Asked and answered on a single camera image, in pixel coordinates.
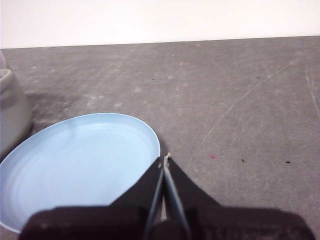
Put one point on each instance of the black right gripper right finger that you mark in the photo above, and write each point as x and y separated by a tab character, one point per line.
220	222

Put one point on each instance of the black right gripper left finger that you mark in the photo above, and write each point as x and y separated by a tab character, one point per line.
105	220

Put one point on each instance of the blue round plate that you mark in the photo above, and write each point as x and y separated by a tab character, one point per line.
75	162

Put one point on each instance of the pale green electric steamer pot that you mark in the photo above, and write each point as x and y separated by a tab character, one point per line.
12	115

